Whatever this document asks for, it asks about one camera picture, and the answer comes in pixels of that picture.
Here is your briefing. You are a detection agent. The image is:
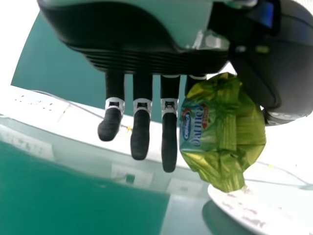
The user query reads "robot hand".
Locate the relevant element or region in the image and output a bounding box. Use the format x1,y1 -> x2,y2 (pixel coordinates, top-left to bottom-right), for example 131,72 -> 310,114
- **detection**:
36,0 -> 313,173

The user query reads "yellow-green biscuit packet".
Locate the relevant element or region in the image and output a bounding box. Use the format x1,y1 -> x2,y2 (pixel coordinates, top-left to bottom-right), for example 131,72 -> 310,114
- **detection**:
178,72 -> 267,193

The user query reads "white socket plate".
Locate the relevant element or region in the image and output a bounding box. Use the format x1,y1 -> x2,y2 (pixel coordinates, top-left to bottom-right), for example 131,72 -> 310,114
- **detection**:
167,178 -> 203,194
111,164 -> 154,185

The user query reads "white plate brown leaf pattern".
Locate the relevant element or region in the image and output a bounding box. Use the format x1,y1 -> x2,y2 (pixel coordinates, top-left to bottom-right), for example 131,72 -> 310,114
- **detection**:
207,181 -> 313,235

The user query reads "white socket strip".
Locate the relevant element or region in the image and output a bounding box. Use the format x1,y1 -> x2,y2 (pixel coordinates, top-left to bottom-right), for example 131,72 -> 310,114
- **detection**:
0,84 -> 81,123

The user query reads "thin grey cable yellow tag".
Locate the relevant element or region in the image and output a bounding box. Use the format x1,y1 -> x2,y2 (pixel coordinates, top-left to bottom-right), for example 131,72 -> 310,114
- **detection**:
256,160 -> 313,190

